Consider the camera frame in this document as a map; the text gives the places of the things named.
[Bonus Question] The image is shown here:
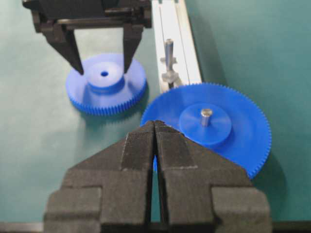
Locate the aluminium extrusion rail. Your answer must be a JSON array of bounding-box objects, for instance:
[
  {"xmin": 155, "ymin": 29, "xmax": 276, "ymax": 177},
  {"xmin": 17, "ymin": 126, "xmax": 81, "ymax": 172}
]
[{"xmin": 151, "ymin": 0, "xmax": 202, "ymax": 93}]

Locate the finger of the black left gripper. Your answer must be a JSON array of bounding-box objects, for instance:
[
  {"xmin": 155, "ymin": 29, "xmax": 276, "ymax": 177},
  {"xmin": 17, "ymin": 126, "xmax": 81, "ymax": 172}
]
[
  {"xmin": 123, "ymin": 23, "xmax": 144, "ymax": 73},
  {"xmin": 42, "ymin": 20, "xmax": 84, "ymax": 75}
]

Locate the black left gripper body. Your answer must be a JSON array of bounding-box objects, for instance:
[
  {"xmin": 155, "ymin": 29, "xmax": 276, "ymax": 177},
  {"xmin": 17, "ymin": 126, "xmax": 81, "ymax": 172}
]
[{"xmin": 22, "ymin": 0, "xmax": 152, "ymax": 28}]

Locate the free steel shaft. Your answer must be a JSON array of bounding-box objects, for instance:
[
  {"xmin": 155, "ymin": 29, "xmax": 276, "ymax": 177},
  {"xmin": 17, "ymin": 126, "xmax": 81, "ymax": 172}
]
[{"xmin": 162, "ymin": 39, "xmax": 174, "ymax": 84}]

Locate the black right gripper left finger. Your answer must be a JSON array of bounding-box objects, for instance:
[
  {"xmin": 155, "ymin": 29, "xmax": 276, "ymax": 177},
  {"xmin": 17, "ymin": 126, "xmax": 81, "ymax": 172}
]
[{"xmin": 44, "ymin": 121, "xmax": 155, "ymax": 233}]

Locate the steel shaft under large gear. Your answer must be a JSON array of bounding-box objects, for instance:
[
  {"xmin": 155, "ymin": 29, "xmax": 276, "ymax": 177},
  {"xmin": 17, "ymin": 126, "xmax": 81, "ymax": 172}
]
[{"xmin": 201, "ymin": 108, "xmax": 213, "ymax": 127}]

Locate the large blue gear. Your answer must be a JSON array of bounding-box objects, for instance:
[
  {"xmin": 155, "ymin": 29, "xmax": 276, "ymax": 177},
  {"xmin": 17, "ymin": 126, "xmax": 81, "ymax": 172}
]
[{"xmin": 140, "ymin": 83, "xmax": 272, "ymax": 179}]

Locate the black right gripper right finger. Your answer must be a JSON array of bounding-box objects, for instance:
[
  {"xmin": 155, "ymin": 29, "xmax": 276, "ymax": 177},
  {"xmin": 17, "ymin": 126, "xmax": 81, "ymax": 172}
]
[{"xmin": 155, "ymin": 121, "xmax": 272, "ymax": 233}]

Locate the small blue gear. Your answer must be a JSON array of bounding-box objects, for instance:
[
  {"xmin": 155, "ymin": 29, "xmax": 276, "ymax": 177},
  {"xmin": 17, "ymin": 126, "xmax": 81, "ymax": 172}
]
[{"xmin": 66, "ymin": 53, "xmax": 147, "ymax": 116}]

